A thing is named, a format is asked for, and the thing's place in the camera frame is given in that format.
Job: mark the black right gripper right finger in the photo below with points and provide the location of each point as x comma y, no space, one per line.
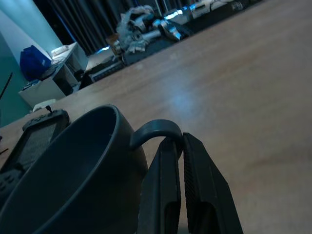
207,185

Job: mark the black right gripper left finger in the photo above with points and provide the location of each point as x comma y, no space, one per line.
159,190

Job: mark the dark grey mug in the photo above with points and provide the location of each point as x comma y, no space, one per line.
80,175

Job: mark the black equipment case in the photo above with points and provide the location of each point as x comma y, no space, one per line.
102,67

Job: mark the black handheld controller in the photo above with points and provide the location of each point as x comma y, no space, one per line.
29,143

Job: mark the black floor mat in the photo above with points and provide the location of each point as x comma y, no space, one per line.
165,41

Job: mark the white shelf cabinet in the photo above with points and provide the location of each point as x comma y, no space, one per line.
52,78

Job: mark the disassembled silver robot parts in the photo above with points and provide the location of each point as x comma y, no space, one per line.
148,29

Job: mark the blue bag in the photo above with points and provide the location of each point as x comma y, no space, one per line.
34,63

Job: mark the dark curtain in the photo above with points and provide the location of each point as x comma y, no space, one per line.
92,22

